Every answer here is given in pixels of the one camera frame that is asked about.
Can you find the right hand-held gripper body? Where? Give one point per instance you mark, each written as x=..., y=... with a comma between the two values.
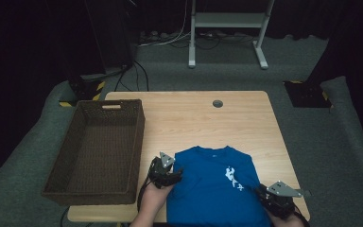
x=280, y=200

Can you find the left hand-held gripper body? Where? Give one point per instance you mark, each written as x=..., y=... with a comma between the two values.
x=157, y=173

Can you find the blue t-shirt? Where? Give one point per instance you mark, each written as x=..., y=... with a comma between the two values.
x=214, y=189

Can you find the brown wicker basket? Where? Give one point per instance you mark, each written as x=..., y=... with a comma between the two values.
x=100, y=151

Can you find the person's right hand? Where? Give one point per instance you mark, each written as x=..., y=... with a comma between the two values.
x=285, y=222

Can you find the black stand base striped tape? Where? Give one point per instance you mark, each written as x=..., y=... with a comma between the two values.
x=82, y=90

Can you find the black equipment case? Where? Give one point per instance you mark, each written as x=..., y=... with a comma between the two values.
x=119, y=47

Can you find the power strip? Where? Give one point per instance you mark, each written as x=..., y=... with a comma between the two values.
x=152, y=34

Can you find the white metal stand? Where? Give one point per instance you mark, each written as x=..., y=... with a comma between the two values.
x=227, y=19

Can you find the black stand base plate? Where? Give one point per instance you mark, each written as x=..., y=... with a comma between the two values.
x=305, y=94

